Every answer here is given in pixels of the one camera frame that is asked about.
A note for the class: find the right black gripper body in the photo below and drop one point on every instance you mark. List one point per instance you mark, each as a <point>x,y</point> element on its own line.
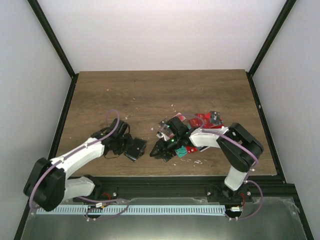
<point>175,143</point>

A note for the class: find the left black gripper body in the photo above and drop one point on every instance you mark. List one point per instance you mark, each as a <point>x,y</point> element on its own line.
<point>123,145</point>

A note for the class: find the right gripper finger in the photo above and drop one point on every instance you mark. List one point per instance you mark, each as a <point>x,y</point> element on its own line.
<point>159,148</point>
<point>166,156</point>

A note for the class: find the black leather card holder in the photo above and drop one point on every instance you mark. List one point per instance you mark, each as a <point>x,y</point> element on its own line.
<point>136,150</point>

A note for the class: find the red card with gold text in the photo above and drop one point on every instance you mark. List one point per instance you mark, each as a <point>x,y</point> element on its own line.
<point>190,149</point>

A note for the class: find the black VIP card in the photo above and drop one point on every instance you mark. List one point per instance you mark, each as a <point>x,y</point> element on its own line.
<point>163,123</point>

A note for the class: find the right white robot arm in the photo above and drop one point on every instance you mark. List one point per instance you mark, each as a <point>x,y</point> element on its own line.
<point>241,149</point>

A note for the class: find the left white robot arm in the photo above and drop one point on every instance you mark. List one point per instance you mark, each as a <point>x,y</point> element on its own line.
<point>75,160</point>

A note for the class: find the teal card upper pile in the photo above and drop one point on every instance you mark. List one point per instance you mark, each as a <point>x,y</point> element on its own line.
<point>181,152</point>

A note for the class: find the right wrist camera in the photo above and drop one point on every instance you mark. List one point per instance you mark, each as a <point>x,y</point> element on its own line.
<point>163,135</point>

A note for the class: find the light blue cable duct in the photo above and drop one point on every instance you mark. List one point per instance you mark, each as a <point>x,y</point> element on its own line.
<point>144,210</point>

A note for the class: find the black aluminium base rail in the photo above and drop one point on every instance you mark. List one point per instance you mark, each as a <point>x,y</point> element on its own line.
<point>190,186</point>

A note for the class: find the left black frame post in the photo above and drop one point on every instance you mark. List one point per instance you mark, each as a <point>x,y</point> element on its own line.
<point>42,19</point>

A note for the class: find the black frame post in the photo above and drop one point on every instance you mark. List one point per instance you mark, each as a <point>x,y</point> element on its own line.
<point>42,19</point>
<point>276,27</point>

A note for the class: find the right black frame post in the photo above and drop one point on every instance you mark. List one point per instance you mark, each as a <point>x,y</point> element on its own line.
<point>276,27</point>

